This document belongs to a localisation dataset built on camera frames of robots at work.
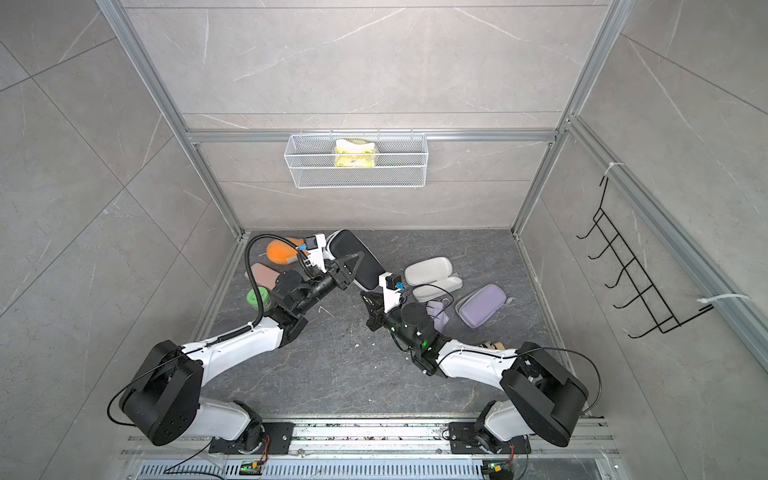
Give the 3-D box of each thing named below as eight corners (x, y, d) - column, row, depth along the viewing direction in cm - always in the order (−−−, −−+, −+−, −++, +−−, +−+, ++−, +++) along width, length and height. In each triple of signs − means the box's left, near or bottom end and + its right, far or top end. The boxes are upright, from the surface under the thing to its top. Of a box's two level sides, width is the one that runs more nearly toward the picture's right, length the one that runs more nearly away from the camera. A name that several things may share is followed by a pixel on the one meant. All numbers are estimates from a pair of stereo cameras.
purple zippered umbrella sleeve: (471, 333, 93) (473, 328, 91) (449, 309, 99) (450, 304, 96) (510, 302, 101) (513, 296, 98) (487, 282, 106) (490, 276, 103)
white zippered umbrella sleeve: (405, 292, 104) (405, 286, 101) (404, 264, 112) (404, 257, 109) (460, 292, 104) (462, 286, 101) (455, 264, 112) (457, 257, 109)
